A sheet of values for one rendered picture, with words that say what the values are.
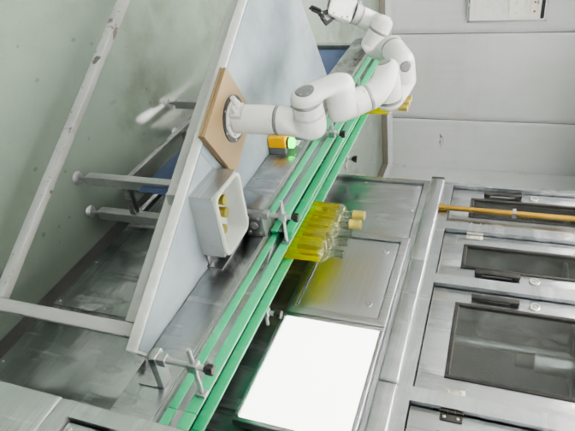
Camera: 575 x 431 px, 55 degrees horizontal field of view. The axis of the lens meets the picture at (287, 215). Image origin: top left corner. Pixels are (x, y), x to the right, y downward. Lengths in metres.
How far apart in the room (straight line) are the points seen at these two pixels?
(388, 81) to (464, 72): 6.12
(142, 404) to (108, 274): 0.90
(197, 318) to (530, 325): 1.03
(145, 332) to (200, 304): 0.20
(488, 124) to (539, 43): 1.22
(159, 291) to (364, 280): 0.74
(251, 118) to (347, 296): 0.67
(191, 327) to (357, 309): 0.56
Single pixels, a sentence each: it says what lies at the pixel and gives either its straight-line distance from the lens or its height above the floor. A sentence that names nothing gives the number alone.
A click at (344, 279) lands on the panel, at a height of 1.13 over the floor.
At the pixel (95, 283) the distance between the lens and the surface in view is 2.27.
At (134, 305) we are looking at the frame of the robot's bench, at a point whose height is 0.67.
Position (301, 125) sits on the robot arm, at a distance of 1.71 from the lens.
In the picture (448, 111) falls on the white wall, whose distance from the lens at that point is 8.11.
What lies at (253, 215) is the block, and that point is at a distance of 1.85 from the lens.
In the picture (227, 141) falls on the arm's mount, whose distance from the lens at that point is 1.81.
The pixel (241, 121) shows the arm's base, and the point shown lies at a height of 0.83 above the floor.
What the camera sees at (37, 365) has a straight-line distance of 2.05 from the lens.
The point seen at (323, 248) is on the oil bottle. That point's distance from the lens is 1.87.
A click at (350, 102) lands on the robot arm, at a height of 1.16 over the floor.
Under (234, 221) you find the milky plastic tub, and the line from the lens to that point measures 1.86.
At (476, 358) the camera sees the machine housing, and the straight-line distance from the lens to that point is 1.80.
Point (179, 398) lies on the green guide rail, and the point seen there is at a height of 0.90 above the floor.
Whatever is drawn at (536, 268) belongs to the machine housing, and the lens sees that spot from 2.14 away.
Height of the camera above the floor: 1.59
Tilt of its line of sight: 20 degrees down
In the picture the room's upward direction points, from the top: 96 degrees clockwise
